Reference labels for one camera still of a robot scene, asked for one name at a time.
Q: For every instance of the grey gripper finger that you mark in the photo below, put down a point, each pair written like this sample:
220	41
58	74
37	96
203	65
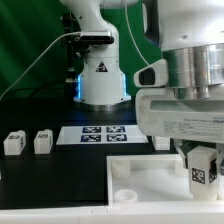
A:
219	160
183	147

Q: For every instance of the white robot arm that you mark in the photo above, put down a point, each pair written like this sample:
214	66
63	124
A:
181	96

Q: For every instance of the black camera on mount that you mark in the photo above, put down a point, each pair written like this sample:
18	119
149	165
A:
100	37

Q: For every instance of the white sheet with tags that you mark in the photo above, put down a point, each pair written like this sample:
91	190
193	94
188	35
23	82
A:
112	134

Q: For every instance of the white front rail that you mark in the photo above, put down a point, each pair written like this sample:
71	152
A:
193	212

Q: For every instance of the white square tabletop part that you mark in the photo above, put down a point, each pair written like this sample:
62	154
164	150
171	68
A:
147	178

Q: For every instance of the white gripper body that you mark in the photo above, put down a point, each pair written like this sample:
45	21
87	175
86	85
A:
158	113

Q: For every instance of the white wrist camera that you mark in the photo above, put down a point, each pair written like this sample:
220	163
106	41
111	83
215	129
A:
152	76

